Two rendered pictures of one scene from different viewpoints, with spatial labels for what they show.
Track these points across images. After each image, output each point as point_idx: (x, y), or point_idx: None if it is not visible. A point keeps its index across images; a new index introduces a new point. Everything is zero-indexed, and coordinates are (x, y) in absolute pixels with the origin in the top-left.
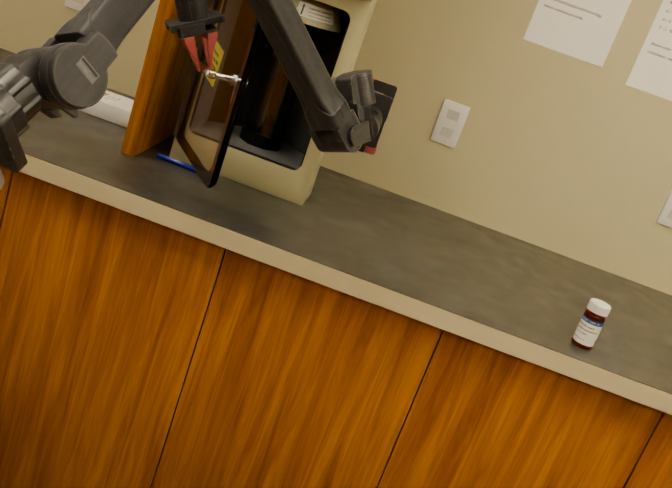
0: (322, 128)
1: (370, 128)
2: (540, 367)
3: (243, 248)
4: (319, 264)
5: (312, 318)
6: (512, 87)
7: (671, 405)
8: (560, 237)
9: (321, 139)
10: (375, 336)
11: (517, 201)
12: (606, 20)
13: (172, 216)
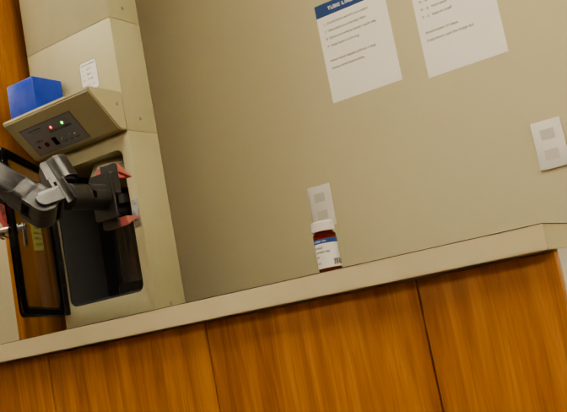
0: (18, 206)
1: (70, 192)
2: (291, 311)
3: (46, 346)
4: (93, 324)
5: (120, 381)
6: (348, 144)
7: (401, 268)
8: None
9: (29, 216)
10: (165, 367)
11: (412, 235)
12: (381, 44)
13: (2, 350)
